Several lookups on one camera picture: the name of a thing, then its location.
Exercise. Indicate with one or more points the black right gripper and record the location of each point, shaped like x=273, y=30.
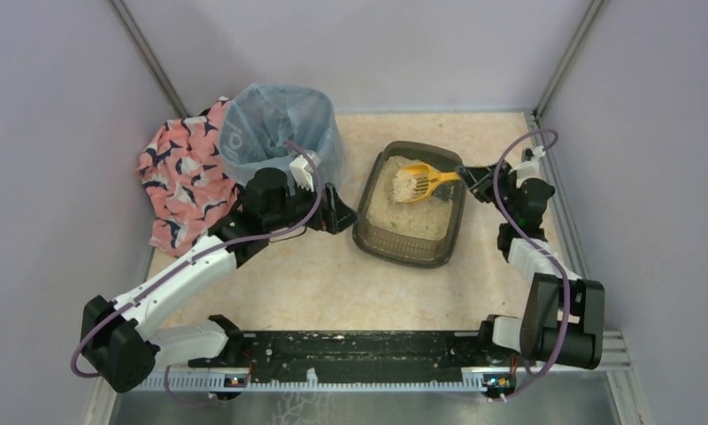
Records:
x=481, y=182

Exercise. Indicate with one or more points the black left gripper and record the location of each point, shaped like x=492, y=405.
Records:
x=328, y=207

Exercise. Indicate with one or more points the yellow plastic litter scoop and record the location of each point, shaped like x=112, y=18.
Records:
x=417, y=182

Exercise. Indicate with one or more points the grey plastic litter box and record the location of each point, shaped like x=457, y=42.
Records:
x=405, y=250

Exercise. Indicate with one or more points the blue plastic trash bag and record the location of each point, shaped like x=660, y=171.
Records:
x=259, y=121

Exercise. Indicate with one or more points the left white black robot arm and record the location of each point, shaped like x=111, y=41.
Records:
x=124, y=339

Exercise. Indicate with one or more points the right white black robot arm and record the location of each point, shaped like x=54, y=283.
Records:
x=563, y=320

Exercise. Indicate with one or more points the pink patterned cloth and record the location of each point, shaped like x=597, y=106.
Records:
x=182, y=173

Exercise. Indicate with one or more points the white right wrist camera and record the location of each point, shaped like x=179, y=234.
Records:
x=529, y=166

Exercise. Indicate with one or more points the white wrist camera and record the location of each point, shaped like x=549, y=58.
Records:
x=529, y=166
x=302, y=173

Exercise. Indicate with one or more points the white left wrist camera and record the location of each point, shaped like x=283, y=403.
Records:
x=302, y=173

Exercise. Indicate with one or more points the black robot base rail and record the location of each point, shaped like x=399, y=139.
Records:
x=455, y=361

